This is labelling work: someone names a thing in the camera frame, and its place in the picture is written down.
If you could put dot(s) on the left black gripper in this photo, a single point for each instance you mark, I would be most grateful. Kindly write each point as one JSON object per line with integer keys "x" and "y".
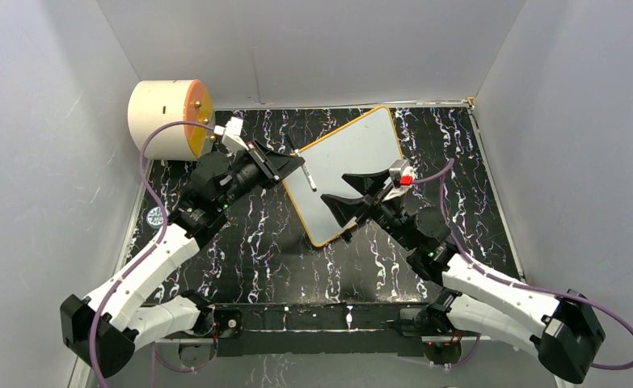
{"x": 272, "y": 166}

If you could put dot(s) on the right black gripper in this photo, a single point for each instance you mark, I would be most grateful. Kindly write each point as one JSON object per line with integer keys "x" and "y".
{"x": 343, "y": 209}

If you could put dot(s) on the white black whiteboard marker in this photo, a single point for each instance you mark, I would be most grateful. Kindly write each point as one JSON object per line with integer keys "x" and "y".
{"x": 309, "y": 177}

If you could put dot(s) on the yellow framed whiteboard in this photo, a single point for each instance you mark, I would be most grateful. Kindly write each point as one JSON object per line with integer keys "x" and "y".
{"x": 366, "y": 144}

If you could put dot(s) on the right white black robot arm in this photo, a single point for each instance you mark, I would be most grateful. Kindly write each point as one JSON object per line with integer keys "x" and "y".
{"x": 498, "y": 294}

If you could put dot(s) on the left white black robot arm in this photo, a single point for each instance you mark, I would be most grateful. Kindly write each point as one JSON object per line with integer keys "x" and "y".
{"x": 155, "y": 257}

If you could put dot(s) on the cream cylindrical drum orange face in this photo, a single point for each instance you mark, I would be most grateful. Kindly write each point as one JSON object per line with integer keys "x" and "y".
{"x": 153, "y": 104}

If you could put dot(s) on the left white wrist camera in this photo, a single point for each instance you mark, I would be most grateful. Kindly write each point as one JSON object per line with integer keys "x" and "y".
{"x": 230, "y": 135}

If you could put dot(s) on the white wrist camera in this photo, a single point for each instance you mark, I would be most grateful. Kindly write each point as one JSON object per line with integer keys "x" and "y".
{"x": 401, "y": 173}
{"x": 230, "y": 135}

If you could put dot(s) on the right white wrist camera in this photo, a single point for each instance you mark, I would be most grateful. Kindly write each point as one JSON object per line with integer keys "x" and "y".
{"x": 401, "y": 173}

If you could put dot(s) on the aluminium front frame rail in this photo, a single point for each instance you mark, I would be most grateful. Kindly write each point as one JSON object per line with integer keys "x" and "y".
{"x": 313, "y": 328}

